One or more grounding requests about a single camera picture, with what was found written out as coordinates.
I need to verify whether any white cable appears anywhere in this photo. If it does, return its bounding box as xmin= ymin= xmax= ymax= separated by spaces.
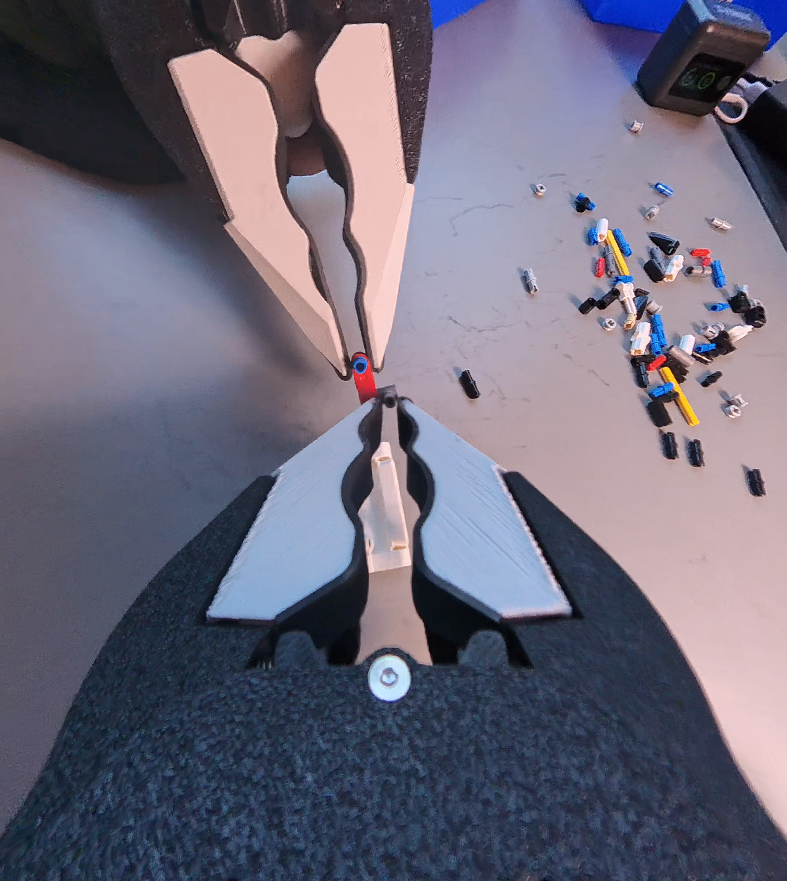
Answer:
xmin=713 ymin=76 xmax=773 ymax=125

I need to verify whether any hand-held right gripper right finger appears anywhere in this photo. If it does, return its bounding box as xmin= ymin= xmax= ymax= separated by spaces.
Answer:
xmin=395 ymin=399 xmax=573 ymax=666

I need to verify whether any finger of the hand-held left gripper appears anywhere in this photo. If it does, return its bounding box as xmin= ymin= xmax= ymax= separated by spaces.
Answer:
xmin=313 ymin=22 xmax=418 ymax=369
xmin=166 ymin=47 xmax=352 ymax=379

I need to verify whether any black cube device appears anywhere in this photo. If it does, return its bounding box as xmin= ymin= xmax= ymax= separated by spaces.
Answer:
xmin=636 ymin=0 xmax=771 ymax=118

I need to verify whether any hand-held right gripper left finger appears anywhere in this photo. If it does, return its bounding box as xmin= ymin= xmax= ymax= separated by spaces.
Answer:
xmin=206 ymin=399 xmax=385 ymax=666

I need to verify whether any red toy connector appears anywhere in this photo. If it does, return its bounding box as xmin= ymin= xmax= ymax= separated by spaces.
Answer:
xmin=348 ymin=351 xmax=380 ymax=406

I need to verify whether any person's left forearm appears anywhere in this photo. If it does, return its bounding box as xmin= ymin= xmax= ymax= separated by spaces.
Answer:
xmin=0 ymin=0 xmax=188 ymax=185

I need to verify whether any pile of small toy pieces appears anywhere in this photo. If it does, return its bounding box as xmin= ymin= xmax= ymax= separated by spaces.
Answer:
xmin=531 ymin=120 xmax=769 ymax=496

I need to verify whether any white toy panel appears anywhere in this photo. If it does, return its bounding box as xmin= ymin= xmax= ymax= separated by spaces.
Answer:
xmin=359 ymin=442 xmax=413 ymax=574

